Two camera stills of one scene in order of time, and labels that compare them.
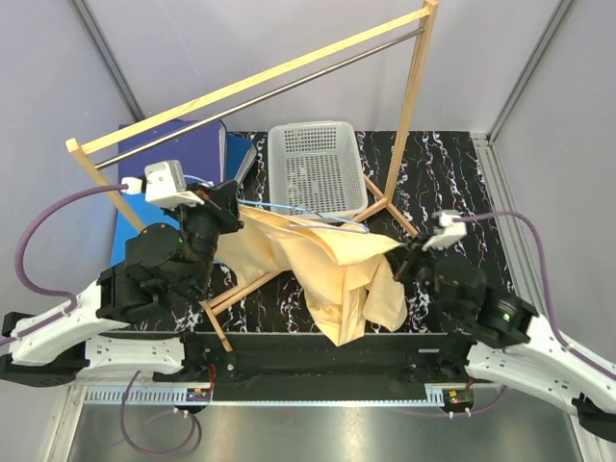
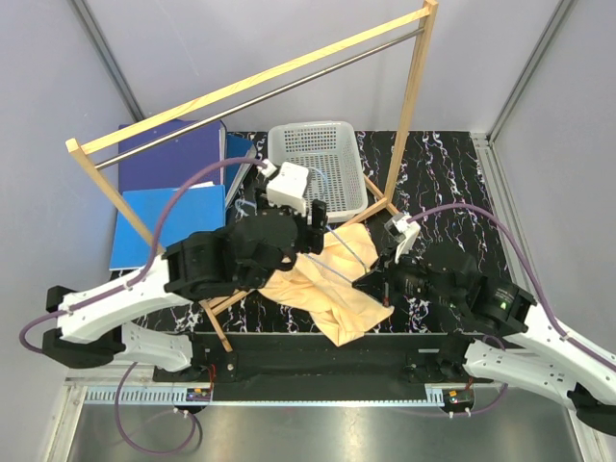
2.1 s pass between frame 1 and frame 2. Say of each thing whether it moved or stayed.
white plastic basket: stayed
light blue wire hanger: moved
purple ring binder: stayed
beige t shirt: moved
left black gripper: moved
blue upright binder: stayed
